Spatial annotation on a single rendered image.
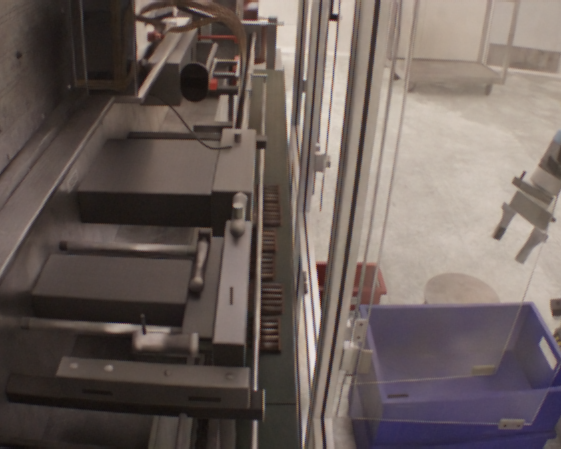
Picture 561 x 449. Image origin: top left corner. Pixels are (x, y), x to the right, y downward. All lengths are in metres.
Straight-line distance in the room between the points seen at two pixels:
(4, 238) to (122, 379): 0.25
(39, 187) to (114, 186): 0.19
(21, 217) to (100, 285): 0.15
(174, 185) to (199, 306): 0.31
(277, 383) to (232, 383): 0.51
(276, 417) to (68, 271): 0.51
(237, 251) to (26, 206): 0.32
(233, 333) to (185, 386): 0.09
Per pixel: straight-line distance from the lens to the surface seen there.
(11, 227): 0.82
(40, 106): 1.08
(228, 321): 0.74
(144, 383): 0.72
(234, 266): 0.84
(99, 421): 0.96
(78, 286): 0.87
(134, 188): 1.05
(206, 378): 0.72
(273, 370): 1.24
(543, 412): 1.81
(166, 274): 0.87
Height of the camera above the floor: 1.57
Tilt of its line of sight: 32 degrees down
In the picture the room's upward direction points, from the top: 4 degrees clockwise
